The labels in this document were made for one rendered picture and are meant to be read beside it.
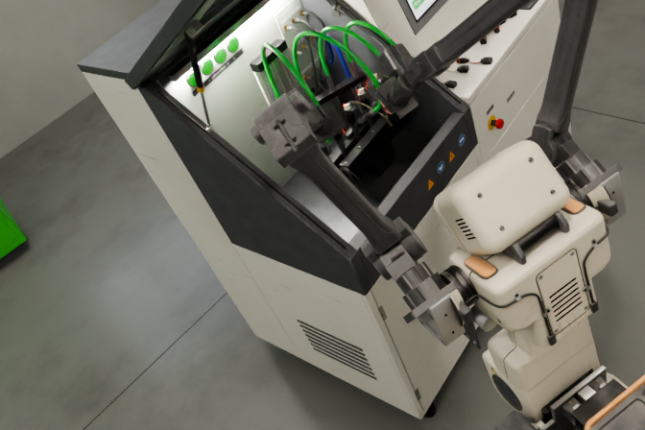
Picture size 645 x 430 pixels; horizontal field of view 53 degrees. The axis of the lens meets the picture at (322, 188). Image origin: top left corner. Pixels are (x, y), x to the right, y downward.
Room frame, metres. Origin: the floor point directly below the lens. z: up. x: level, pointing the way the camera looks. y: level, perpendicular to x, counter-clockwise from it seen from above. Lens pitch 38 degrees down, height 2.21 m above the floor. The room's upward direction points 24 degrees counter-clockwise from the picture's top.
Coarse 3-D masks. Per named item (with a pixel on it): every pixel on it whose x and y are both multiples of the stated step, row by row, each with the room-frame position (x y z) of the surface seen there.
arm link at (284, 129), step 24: (264, 120) 1.00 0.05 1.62; (288, 120) 0.96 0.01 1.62; (288, 144) 0.93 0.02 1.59; (312, 144) 0.91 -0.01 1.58; (312, 168) 0.91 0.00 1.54; (336, 168) 0.94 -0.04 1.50; (336, 192) 0.91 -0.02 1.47; (360, 192) 0.96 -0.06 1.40; (360, 216) 0.91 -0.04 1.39; (384, 216) 0.95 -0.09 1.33; (384, 240) 0.91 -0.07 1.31; (408, 240) 0.91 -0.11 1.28
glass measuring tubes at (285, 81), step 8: (280, 40) 1.96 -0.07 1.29; (280, 48) 1.93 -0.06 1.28; (272, 56) 1.91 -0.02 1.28; (256, 64) 1.87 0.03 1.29; (272, 64) 1.91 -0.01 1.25; (280, 64) 1.93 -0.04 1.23; (256, 72) 1.89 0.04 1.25; (264, 72) 1.88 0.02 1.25; (272, 72) 1.90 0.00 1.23; (280, 72) 1.92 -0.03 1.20; (288, 72) 1.95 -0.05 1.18; (256, 80) 1.90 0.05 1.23; (264, 80) 1.88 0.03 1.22; (280, 80) 1.94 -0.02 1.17; (288, 80) 1.96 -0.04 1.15; (296, 80) 1.95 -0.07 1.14; (264, 88) 1.89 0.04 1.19; (272, 88) 1.88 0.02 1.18; (280, 88) 1.90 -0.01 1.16; (288, 88) 1.92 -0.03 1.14; (264, 96) 1.90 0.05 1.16; (272, 96) 1.88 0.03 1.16
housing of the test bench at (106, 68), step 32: (160, 0) 2.15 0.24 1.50; (128, 32) 2.01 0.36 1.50; (96, 64) 1.86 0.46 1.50; (128, 64) 1.77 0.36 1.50; (128, 96) 1.78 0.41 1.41; (128, 128) 1.88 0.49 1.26; (160, 128) 1.72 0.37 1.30; (160, 160) 1.82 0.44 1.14; (192, 192) 1.76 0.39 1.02; (192, 224) 1.87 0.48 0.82; (224, 256) 1.81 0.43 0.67; (256, 288) 1.73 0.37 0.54; (256, 320) 1.86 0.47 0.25
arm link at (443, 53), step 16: (496, 0) 1.21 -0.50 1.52; (512, 0) 1.19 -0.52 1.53; (528, 0) 1.17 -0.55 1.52; (480, 16) 1.23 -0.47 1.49; (496, 16) 1.20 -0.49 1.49; (464, 32) 1.26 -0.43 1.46; (480, 32) 1.22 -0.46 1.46; (432, 48) 1.30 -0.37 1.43; (448, 48) 1.27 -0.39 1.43; (464, 48) 1.25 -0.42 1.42; (432, 64) 1.29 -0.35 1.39; (448, 64) 1.29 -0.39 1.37
